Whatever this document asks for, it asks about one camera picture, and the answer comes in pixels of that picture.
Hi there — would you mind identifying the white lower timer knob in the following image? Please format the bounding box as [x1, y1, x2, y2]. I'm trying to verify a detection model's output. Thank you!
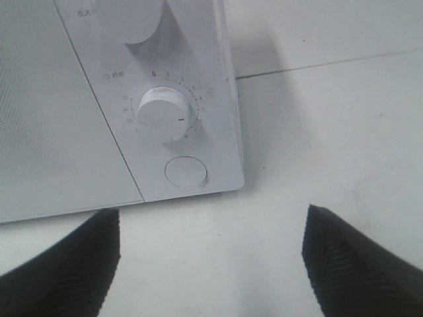
[135, 87, 194, 144]

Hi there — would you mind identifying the white upper power knob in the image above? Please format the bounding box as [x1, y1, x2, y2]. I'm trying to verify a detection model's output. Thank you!
[95, 0, 165, 44]

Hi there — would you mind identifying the white microwave door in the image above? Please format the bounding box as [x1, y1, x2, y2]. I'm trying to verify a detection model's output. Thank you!
[1, 1, 143, 223]

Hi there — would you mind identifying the white microwave oven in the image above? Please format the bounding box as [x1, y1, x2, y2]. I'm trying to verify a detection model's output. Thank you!
[0, 0, 245, 225]

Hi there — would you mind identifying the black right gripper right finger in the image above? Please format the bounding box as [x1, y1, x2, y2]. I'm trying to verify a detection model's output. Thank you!
[301, 205, 422, 316]

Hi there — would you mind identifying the white round door button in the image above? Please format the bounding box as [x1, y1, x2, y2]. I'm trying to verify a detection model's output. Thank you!
[165, 156, 208, 188]

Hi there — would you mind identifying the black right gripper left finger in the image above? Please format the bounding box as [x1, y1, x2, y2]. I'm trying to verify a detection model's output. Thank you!
[1, 209, 120, 316]

